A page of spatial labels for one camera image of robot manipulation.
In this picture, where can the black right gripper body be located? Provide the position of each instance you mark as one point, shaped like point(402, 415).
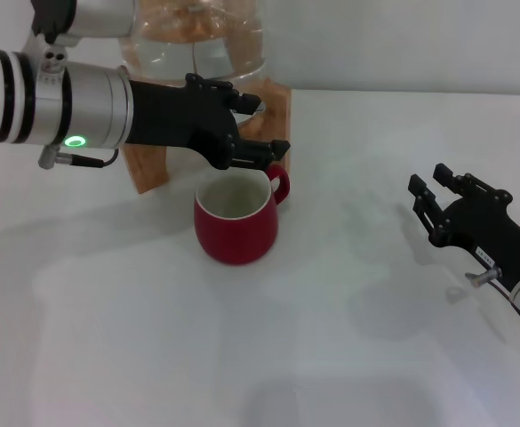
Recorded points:
point(490, 233)

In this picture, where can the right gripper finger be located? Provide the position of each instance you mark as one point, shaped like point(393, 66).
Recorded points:
point(429, 209)
point(470, 184)

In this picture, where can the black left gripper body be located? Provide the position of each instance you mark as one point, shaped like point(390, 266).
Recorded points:
point(175, 115)

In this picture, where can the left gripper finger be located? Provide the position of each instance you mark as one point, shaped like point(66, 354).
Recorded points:
point(259, 152)
point(247, 102)

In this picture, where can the red ceramic cup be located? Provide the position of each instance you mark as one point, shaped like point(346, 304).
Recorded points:
point(237, 236)

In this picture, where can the metal pin on right gripper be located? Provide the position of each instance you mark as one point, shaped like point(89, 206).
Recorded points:
point(484, 276)

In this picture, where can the wooden dispenser stand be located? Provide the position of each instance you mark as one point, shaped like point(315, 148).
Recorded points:
point(148, 169)

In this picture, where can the glass water dispenser jar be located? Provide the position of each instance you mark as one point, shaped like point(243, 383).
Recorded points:
point(215, 49)

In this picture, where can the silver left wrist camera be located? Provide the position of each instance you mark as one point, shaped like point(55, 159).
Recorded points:
point(99, 15)

